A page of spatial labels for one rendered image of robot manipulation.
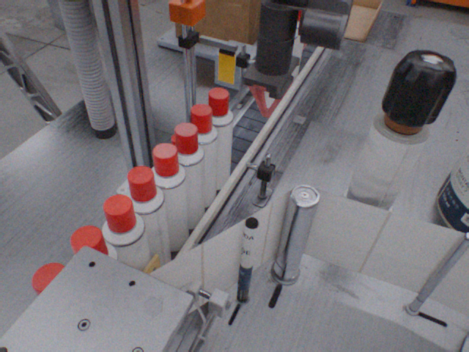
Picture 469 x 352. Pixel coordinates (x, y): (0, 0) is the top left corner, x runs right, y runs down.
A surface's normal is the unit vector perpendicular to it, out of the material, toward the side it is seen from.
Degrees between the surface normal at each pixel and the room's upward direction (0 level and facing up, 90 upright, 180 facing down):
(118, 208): 2
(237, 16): 90
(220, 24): 90
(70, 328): 0
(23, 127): 0
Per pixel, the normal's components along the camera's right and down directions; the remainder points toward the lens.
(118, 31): -0.43, 0.62
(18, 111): 0.04, -0.71
